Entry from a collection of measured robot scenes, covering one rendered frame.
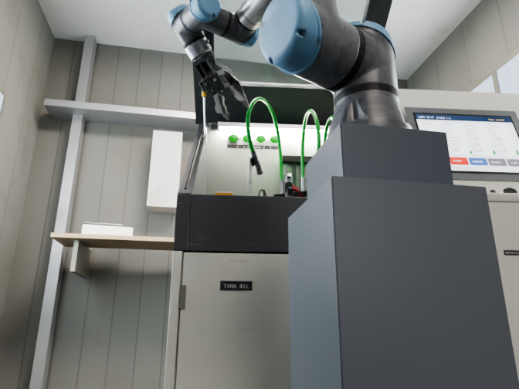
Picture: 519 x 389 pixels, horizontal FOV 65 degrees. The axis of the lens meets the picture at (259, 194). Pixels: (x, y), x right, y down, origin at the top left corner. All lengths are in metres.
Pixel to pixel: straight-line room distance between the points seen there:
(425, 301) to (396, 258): 0.06
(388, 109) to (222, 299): 0.64
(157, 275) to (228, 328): 2.47
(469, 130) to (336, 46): 1.19
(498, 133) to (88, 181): 3.05
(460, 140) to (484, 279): 1.18
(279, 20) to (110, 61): 3.64
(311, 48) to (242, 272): 0.64
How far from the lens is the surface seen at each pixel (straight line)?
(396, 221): 0.59
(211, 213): 1.14
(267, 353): 1.11
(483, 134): 1.84
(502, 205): 1.39
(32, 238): 3.76
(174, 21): 1.34
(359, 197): 0.57
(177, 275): 1.11
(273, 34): 0.72
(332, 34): 0.71
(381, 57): 0.78
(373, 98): 0.73
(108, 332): 3.55
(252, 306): 1.10
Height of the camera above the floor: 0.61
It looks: 18 degrees up
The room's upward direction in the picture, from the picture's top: straight up
